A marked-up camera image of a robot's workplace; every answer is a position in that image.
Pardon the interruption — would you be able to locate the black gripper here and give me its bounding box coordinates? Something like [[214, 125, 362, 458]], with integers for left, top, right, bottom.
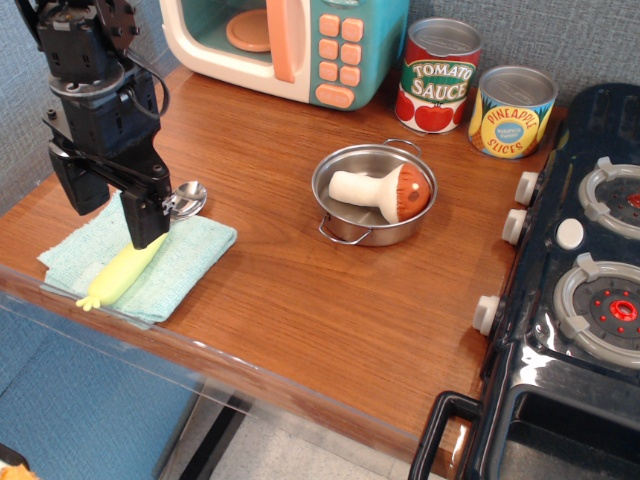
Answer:
[[45, 62, 171, 250]]

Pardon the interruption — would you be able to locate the silver metal pot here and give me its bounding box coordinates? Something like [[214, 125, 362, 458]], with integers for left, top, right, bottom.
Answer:
[[311, 138, 438, 247]]

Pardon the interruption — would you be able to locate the white brown toy mushroom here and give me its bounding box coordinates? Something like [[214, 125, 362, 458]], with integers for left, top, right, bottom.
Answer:
[[328, 163, 435, 224]]

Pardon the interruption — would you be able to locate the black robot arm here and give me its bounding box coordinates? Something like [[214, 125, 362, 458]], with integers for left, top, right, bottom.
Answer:
[[17, 1, 172, 249]]

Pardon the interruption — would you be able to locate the light blue rag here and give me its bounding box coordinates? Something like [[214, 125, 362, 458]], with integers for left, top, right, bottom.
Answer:
[[38, 191, 237, 324]]

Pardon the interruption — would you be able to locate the clear acrylic barrier panel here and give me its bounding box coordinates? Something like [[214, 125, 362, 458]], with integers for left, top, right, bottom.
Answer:
[[1, 269, 409, 479]]

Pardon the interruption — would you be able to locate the teal toy microwave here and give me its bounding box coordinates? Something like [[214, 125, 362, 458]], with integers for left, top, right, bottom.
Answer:
[[160, 0, 409, 111]]

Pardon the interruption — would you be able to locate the orange object at corner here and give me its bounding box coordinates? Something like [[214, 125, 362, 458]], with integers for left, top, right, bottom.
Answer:
[[0, 452, 39, 480]]

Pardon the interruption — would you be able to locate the tomato sauce can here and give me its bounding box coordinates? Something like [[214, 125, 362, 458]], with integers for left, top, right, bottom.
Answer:
[[395, 17, 482, 133]]

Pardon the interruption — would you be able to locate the pineapple slices can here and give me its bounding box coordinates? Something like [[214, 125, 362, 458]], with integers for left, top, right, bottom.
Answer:
[[468, 65, 558, 159]]

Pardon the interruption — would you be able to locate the black toy stove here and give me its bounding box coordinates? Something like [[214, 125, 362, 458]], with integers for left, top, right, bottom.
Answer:
[[410, 83, 639, 479]]

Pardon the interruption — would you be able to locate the spoon with yellow handle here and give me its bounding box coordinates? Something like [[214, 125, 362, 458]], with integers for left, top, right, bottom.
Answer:
[[75, 180, 208, 311]]

